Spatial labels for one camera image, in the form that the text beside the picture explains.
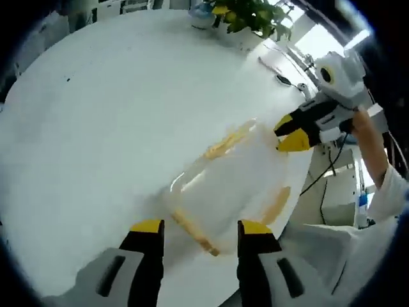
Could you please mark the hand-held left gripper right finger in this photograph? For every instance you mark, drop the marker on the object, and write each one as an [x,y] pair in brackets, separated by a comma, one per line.
[252,262]

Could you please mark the white and blue bowl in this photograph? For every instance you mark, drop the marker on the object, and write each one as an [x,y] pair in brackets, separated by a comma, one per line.
[202,16]

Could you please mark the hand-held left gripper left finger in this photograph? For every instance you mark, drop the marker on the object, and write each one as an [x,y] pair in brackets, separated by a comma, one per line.
[143,262]

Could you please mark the clear plastic box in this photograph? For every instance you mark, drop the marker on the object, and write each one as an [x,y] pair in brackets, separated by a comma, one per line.
[236,195]

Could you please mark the small white plug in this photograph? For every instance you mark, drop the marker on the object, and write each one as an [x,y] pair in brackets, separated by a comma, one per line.
[303,88]

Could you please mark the person's right hand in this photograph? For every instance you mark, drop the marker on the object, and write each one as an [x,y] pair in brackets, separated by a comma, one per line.
[359,120]

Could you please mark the small black device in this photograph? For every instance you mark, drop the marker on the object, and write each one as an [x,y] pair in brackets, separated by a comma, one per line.
[282,80]

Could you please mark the white cabinet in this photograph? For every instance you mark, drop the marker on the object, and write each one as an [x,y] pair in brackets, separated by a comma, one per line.
[338,188]

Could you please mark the potted green plant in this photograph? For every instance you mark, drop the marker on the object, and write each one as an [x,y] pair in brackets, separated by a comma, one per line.
[252,16]

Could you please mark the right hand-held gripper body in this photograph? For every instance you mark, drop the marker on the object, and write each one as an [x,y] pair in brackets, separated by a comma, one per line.
[343,80]

